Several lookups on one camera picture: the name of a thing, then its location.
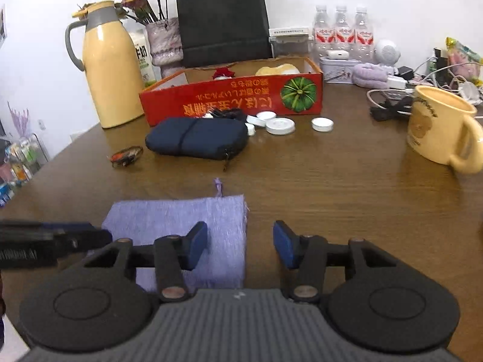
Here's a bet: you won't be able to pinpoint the water bottle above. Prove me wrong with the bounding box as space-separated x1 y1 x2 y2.
354 8 374 62
334 6 355 53
313 5 335 57

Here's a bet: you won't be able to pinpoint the water bottle middle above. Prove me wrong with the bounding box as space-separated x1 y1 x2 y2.
334 6 355 53

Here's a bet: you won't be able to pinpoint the white charger cables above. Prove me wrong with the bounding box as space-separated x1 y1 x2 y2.
365 56 483 112

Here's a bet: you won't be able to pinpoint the water bottle left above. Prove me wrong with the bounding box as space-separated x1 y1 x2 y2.
313 5 335 57

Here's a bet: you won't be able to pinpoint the large white round lid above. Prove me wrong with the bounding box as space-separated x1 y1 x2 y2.
265 118 296 136

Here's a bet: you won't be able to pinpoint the water bottle right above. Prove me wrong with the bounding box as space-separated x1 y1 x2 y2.
354 8 374 62

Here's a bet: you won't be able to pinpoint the milk carton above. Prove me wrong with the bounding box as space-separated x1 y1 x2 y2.
129 30 156 87

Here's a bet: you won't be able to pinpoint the pink textured vase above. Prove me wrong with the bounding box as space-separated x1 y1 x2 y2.
146 17 183 78

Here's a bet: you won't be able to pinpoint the silver tin box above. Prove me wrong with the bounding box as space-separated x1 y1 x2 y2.
319 57 360 84

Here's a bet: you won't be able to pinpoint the purple cloth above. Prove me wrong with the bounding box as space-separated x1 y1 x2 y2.
101 178 248 293

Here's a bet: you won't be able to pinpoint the yellow thermos jug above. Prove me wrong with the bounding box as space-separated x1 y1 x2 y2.
65 1 144 129

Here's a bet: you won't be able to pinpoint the yellow mug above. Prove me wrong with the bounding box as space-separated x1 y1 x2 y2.
407 85 482 174

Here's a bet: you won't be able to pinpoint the purple rolled towel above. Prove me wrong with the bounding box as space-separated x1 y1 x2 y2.
351 63 390 89

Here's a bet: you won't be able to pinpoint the yellow plush toy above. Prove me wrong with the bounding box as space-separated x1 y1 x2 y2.
255 64 300 76

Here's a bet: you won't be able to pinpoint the red cardboard box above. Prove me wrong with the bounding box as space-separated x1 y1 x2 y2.
139 56 323 127

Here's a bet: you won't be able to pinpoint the white round speaker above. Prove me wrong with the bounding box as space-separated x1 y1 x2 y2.
374 38 400 66

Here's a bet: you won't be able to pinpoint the black paper bag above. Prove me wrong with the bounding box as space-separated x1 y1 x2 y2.
176 0 272 68

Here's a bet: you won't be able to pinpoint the snack bag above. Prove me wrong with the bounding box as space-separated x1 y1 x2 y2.
445 37 482 87

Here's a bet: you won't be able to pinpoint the red fabric flower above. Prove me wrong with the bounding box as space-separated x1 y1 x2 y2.
212 67 235 80

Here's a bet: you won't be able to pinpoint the dark blue pouch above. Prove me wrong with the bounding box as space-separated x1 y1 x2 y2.
145 117 249 169

